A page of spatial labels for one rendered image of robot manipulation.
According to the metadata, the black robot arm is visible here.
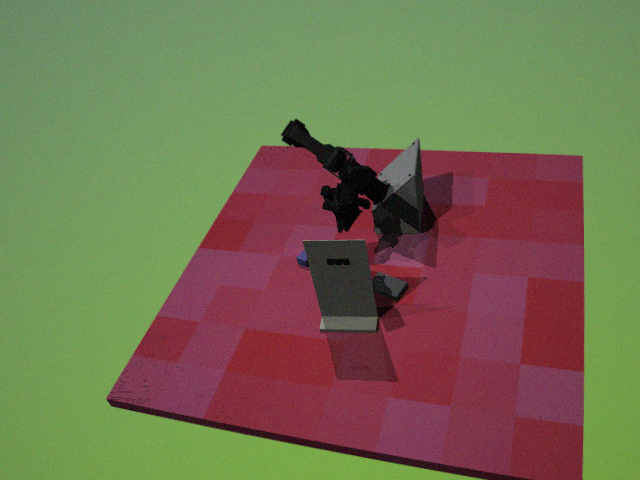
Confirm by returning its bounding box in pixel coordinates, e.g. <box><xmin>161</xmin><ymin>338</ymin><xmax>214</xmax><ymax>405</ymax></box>
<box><xmin>281</xmin><ymin>119</ymin><xmax>390</xmax><ymax>205</ymax></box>

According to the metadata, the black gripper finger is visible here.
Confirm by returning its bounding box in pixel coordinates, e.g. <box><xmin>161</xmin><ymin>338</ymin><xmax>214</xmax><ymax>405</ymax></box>
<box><xmin>344</xmin><ymin>209</ymin><xmax>363</xmax><ymax>232</ymax></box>
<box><xmin>333</xmin><ymin>212</ymin><xmax>351</xmax><ymax>233</ymax></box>

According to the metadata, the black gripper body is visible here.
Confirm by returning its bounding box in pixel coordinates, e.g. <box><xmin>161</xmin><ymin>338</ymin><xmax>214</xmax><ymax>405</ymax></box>
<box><xmin>322</xmin><ymin>181</ymin><xmax>371</xmax><ymax>213</ymax></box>

